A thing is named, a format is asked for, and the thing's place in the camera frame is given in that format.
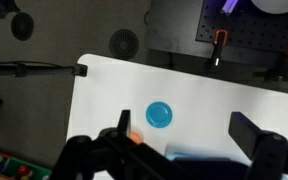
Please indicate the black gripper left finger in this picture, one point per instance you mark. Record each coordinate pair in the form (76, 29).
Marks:
(124, 121)

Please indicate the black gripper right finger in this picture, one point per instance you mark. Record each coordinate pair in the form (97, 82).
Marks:
(250, 135)

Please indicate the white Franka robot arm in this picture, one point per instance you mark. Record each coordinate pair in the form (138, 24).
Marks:
(277, 5)

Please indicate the light blue toy sink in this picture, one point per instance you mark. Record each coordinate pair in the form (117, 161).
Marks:
(184, 156)

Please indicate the small blue toy plate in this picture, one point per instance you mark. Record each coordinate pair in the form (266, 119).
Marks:
(159, 114)

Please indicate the round black perforated disc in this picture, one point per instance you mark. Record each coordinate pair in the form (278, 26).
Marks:
(124, 44)

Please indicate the black workbench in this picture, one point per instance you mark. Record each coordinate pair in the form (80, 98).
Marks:
(170, 30)

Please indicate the black perforated mounting board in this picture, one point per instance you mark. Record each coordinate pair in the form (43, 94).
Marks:
(250, 25)

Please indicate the colourful toy storage shelf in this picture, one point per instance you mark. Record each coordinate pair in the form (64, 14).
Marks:
(7, 166)

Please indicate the purple glowing tube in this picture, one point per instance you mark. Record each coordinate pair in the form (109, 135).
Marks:
(230, 5)

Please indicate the black oval pad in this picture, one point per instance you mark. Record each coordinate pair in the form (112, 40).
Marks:
(22, 26)

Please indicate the black camera stand pole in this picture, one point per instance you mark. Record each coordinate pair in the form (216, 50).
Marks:
(34, 70)

